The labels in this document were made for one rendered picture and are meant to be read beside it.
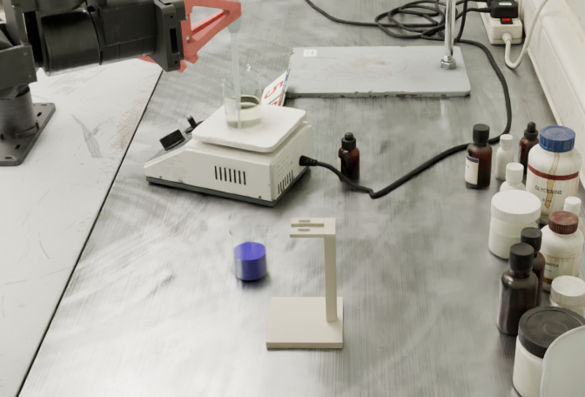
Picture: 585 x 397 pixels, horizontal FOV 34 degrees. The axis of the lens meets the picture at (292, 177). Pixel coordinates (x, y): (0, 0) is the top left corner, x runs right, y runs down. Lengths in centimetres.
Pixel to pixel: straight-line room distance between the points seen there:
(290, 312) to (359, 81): 63
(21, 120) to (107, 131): 13
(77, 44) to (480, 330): 51
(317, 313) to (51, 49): 40
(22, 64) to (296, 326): 39
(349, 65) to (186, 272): 63
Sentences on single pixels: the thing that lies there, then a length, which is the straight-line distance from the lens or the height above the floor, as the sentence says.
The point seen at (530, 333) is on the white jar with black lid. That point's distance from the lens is 95.
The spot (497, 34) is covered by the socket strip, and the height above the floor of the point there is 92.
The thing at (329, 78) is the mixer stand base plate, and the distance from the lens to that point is 161.
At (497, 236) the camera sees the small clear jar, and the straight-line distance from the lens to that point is 116.
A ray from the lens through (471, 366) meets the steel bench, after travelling 101.
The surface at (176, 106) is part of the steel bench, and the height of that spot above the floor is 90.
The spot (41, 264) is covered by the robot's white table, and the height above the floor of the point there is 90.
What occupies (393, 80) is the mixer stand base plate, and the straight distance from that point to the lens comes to 161.
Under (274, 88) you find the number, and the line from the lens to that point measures 155.
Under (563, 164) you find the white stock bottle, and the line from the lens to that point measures 121.
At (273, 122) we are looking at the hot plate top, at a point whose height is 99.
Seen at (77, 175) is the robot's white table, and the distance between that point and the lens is 140.
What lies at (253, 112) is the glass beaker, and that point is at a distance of 126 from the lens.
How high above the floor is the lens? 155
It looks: 29 degrees down
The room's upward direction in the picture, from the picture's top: 2 degrees counter-clockwise
